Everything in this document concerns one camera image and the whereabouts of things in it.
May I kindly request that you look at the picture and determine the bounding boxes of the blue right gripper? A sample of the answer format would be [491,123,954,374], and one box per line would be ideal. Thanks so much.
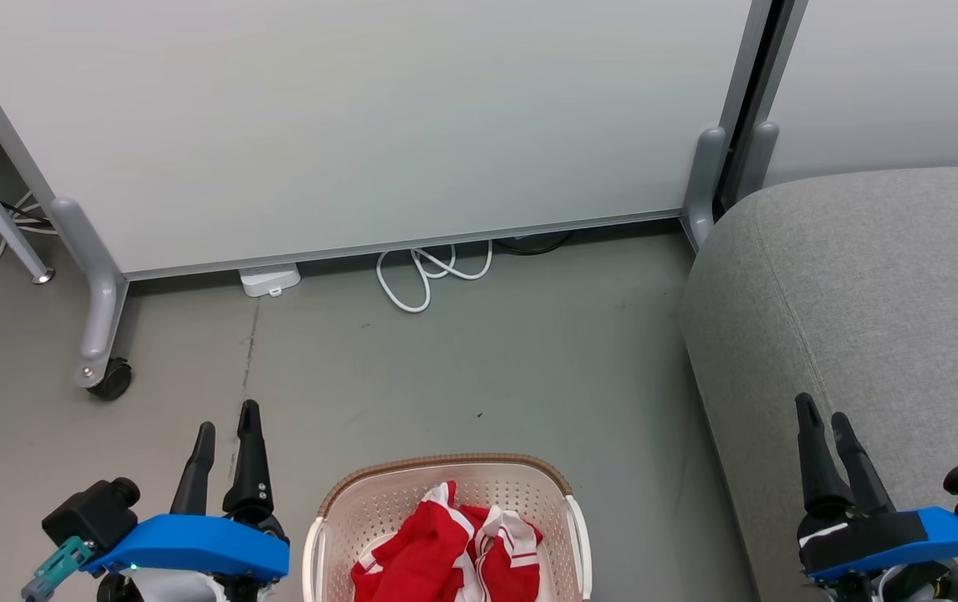
[794,392,958,584]

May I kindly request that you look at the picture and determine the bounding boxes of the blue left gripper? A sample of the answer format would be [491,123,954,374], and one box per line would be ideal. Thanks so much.
[82,400,291,579]

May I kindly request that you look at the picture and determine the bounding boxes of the red white basketball jersey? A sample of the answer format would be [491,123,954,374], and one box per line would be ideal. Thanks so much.
[420,481,544,602]

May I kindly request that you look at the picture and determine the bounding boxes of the grey fabric sofa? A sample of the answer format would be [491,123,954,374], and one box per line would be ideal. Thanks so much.
[680,163,958,602]

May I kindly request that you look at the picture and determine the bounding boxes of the black caster wheel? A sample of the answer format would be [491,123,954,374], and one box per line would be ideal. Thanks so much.
[87,357,133,401]

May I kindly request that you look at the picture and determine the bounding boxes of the cream perforated laundry basket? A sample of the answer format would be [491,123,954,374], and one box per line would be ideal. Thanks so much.
[302,453,593,602]

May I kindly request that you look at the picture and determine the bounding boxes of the white power adapter box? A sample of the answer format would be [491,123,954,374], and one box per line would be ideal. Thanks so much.
[238,263,302,298]

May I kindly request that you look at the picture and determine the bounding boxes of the white partition panel dark edge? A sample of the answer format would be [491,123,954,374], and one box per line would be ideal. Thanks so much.
[715,0,958,220]

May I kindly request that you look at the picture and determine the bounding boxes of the teal left camera connector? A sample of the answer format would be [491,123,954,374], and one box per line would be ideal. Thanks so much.
[21,535,96,602]

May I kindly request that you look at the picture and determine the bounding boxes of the white looped cable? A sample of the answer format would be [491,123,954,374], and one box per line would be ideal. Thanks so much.
[375,241,494,314]

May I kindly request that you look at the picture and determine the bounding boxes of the white partition panel grey frame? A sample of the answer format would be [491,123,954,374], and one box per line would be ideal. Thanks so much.
[0,0,774,390]

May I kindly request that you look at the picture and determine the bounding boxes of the black floor cable under partition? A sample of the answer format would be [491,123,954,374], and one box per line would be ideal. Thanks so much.
[492,232,578,257]

